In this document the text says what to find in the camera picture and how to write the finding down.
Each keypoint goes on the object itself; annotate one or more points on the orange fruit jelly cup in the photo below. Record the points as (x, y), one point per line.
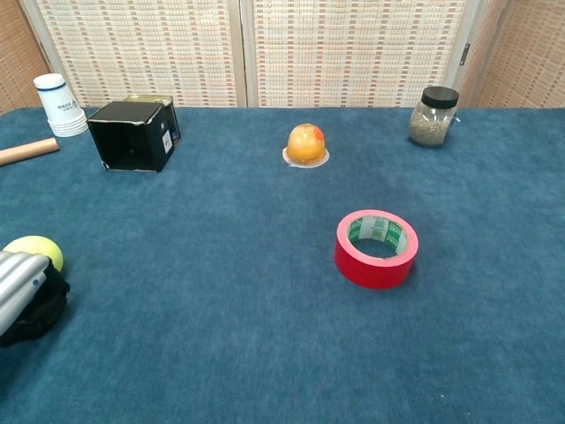
(305, 143)

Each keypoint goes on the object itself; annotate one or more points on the red tape roll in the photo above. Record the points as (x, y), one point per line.
(373, 271)

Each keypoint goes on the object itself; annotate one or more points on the glass jar with black lid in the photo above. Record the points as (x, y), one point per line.
(430, 126)

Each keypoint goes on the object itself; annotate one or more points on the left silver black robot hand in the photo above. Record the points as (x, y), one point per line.
(22, 282)

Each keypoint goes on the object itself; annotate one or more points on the brown woven screen panel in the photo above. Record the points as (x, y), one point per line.
(15, 53)
(529, 53)

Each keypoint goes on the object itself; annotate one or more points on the blue felt table cloth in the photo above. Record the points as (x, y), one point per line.
(247, 309)

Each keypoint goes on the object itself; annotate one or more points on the black screen hinge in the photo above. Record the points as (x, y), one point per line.
(465, 54)

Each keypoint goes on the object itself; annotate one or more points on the stack of white paper cups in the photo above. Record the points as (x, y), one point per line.
(62, 110)

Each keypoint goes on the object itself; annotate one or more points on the light woven screen panel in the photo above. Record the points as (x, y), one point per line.
(353, 48)
(141, 48)

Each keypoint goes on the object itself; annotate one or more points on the yellow tennis ball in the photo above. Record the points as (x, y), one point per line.
(42, 247)

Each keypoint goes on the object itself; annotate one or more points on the black open cardboard box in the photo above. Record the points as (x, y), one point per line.
(128, 137)

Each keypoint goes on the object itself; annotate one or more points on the wooden rolling pin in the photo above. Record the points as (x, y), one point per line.
(26, 151)

